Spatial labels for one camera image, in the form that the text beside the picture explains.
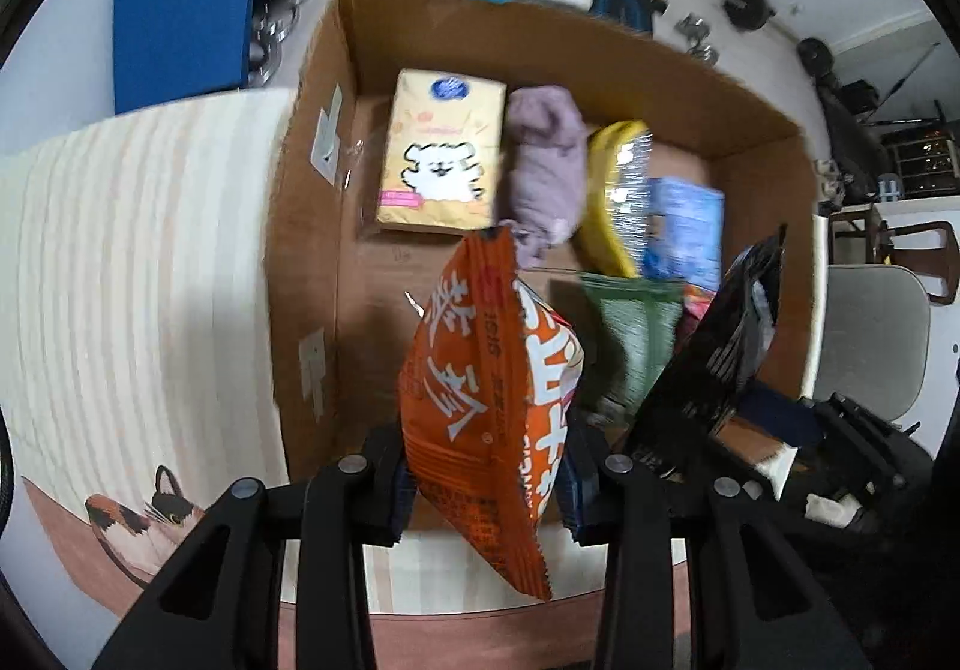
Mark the orange snack packet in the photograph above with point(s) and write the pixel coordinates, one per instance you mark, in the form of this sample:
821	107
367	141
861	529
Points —
472	415

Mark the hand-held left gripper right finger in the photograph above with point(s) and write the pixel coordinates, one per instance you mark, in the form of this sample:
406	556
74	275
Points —
592	497

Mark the short barbell with black plates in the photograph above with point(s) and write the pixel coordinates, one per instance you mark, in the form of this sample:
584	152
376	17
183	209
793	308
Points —
746	6

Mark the chrome metal frame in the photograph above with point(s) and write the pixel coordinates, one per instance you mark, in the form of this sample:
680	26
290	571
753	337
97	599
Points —
281	18

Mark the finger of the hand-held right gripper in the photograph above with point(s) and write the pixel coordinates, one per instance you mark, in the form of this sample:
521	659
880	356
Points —
776	415

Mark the black snack packet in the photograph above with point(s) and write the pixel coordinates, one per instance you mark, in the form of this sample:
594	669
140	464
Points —
712	355

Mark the chrome dumbbell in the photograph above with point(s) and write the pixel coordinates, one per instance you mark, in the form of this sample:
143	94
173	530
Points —
691	27
703	51

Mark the yellow tissue pack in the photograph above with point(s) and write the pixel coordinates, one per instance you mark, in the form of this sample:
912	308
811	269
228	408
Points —
442	138

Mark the purple cloth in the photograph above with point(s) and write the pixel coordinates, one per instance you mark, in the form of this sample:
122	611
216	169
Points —
544	160

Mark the yellow item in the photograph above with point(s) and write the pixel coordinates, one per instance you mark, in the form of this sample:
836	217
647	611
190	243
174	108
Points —
600	205

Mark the cardboard box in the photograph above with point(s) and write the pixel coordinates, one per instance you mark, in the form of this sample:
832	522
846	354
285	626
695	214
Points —
450	33

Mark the red snack packet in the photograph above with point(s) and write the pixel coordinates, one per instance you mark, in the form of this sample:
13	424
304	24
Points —
697	302

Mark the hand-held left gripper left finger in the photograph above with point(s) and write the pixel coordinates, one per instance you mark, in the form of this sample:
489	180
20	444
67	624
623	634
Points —
382	490

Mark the striped tablecloth with cat print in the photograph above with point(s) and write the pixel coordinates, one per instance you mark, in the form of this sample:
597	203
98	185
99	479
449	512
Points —
112	265

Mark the dark wooden chair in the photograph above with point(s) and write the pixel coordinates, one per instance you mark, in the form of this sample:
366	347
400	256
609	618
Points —
922	242

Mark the green snack packet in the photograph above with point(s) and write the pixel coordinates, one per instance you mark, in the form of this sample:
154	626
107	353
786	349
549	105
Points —
630	332

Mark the blue patterned packet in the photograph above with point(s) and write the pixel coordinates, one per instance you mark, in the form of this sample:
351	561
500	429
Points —
686	227

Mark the small drawer cabinet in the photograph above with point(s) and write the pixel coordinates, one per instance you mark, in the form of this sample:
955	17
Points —
922	164

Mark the grey shell chair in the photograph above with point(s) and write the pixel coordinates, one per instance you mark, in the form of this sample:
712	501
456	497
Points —
870	340

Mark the pile of black gear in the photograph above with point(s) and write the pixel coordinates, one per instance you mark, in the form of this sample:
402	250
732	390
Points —
847	138

